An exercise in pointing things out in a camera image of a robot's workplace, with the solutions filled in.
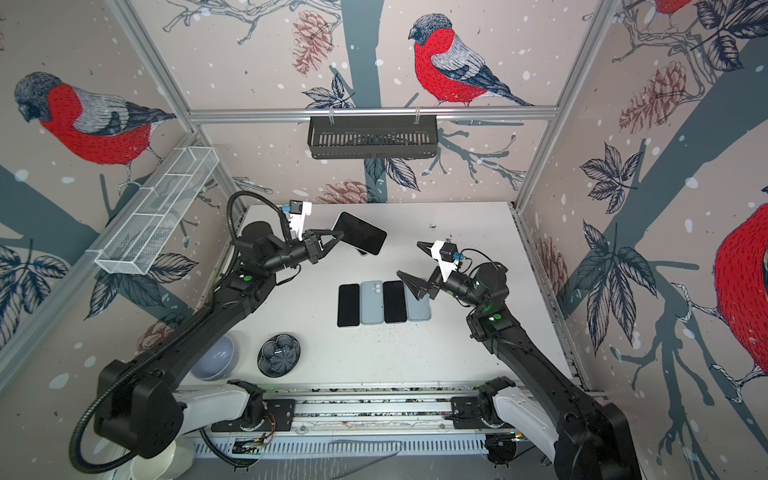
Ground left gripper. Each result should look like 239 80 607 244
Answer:
262 229 344 277

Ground black phone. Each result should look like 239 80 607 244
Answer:
333 212 387 255
383 280 408 324
337 284 360 328

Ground light blue phone case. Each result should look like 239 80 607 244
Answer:
405 287 431 322
360 280 384 325

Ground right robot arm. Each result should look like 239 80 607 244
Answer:
397 240 642 479

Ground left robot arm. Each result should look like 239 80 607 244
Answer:
69 221 344 472

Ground dark flower-shaped dish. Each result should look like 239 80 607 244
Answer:
257 333 301 378

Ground lavender cup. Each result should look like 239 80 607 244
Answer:
190 335 239 381

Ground white bowl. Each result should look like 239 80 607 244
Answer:
130 438 196 480

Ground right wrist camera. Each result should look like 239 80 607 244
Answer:
430 240 464 282

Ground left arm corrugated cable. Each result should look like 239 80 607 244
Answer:
68 190 295 475

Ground black wall basket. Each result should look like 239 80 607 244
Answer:
307 115 438 160

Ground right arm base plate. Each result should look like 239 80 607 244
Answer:
444 396 512 430

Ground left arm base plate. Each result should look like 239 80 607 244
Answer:
210 399 296 433

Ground white mesh wall basket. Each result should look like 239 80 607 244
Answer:
95 146 219 275

